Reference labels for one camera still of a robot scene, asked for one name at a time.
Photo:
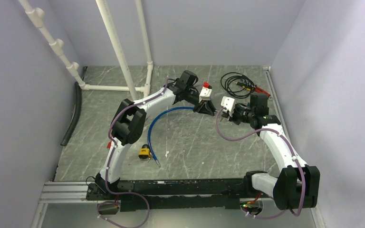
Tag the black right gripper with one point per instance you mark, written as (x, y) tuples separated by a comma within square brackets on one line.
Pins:
[(233, 118)]

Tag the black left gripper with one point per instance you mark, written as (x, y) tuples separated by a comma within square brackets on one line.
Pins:
[(205, 107)]

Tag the blue cable lock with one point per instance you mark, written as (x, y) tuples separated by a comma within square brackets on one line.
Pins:
[(184, 140)]

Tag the yellow padlock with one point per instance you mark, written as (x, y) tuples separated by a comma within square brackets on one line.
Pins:
[(145, 152)]

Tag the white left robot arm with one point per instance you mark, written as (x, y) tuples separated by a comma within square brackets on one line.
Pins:
[(128, 123)]

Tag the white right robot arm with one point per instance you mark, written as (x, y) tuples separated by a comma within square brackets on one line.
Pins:
[(297, 185)]

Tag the yellow black screwdriver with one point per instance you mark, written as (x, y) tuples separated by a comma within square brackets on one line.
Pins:
[(245, 86)]

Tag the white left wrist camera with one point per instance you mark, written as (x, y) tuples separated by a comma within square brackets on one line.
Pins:
[(206, 92)]

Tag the red handled wrench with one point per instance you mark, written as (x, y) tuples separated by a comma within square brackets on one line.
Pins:
[(262, 91)]

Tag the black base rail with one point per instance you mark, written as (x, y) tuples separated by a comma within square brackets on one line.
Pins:
[(132, 195)]

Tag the aluminium extrusion frame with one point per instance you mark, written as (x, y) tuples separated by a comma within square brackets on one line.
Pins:
[(62, 192)]

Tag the white PVC pipe frame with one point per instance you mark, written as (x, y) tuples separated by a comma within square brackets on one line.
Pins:
[(36, 16)]

